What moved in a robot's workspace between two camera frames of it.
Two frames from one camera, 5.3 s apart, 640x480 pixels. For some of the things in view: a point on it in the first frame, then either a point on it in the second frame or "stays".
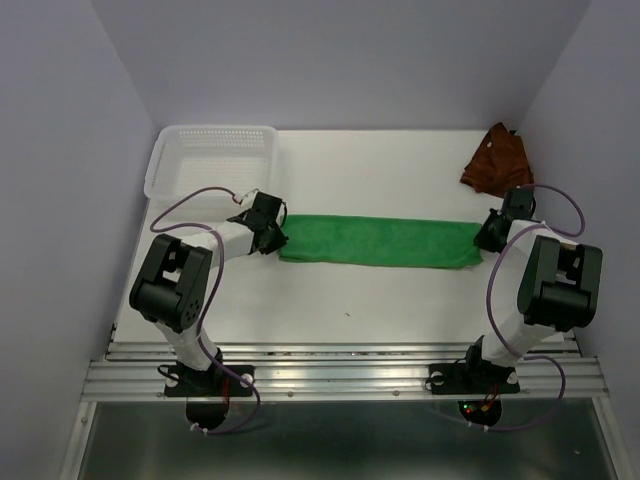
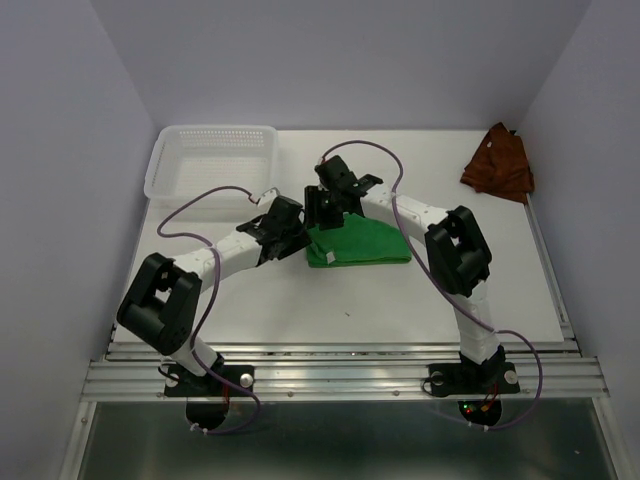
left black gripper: (278, 242) to (300, 240)
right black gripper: (480, 238) to (311, 198)
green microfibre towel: (382, 241) stays
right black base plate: (471, 379) stays
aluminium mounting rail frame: (137, 371) stays
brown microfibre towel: (499, 163) stays
